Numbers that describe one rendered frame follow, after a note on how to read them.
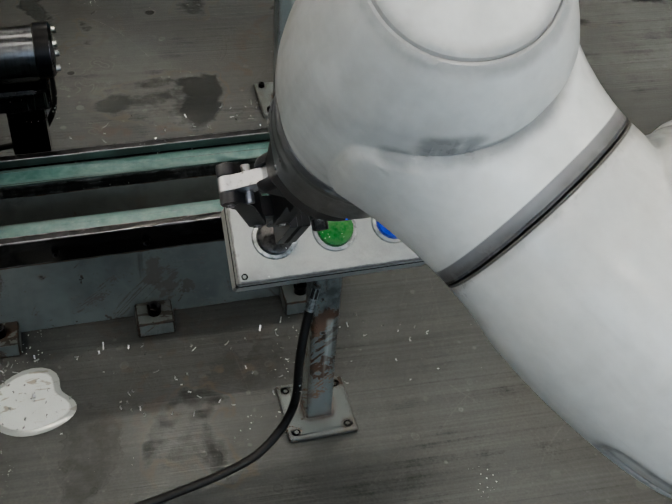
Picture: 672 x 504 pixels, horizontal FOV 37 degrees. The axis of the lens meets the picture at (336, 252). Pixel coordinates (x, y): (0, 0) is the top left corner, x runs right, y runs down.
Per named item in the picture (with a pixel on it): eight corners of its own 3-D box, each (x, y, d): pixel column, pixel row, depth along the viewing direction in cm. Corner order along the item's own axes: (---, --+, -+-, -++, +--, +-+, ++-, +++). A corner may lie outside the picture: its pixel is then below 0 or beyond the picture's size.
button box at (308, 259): (231, 293, 85) (238, 285, 80) (219, 211, 86) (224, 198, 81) (424, 266, 89) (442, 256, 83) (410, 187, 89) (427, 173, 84)
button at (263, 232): (257, 259, 82) (260, 255, 80) (252, 223, 82) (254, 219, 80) (293, 254, 82) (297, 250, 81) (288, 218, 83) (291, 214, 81)
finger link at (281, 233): (300, 226, 70) (289, 228, 70) (285, 243, 77) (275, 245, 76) (293, 184, 70) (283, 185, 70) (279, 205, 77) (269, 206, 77)
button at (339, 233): (317, 251, 83) (321, 247, 81) (311, 215, 83) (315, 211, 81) (352, 246, 83) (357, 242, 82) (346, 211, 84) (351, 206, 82)
